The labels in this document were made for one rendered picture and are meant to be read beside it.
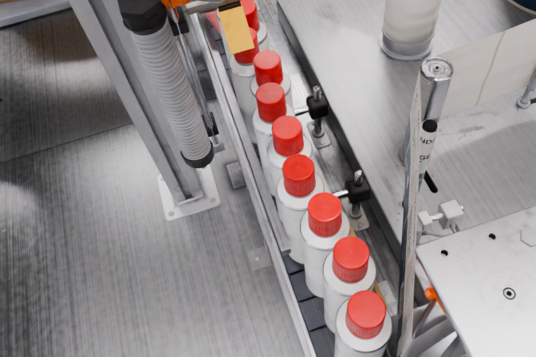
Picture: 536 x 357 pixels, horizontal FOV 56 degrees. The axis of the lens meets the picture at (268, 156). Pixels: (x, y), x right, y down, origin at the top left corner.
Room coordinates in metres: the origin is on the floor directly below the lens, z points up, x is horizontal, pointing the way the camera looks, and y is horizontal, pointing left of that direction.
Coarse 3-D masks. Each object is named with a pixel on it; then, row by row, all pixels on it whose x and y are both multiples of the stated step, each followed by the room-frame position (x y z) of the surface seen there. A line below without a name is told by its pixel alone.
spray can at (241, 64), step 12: (252, 36) 0.47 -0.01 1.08; (240, 60) 0.46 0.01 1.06; (252, 60) 0.46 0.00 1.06; (240, 72) 0.45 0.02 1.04; (252, 72) 0.45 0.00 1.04; (240, 84) 0.45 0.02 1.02; (240, 96) 0.46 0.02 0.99; (240, 108) 0.46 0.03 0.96; (252, 108) 0.45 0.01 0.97; (252, 132) 0.45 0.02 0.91
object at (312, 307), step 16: (224, 48) 0.67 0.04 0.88; (224, 64) 0.63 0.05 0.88; (288, 256) 0.26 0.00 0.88; (288, 272) 0.24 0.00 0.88; (304, 272) 0.24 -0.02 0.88; (304, 288) 0.22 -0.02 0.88; (304, 304) 0.20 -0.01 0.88; (320, 304) 0.19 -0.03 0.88; (320, 320) 0.17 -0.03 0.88; (320, 336) 0.15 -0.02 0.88; (320, 352) 0.14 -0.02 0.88
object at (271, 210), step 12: (204, 24) 0.65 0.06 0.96; (216, 48) 0.59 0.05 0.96; (216, 60) 0.56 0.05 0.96; (228, 84) 0.51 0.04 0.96; (228, 96) 0.49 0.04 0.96; (240, 120) 0.44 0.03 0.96; (240, 132) 0.42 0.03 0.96; (252, 144) 0.40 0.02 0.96; (252, 156) 0.38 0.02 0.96; (252, 168) 0.36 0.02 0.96; (264, 180) 0.34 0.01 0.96; (264, 192) 0.32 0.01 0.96; (264, 204) 0.30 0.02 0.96; (276, 216) 0.28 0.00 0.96; (276, 228) 0.27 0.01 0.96; (288, 252) 0.24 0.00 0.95
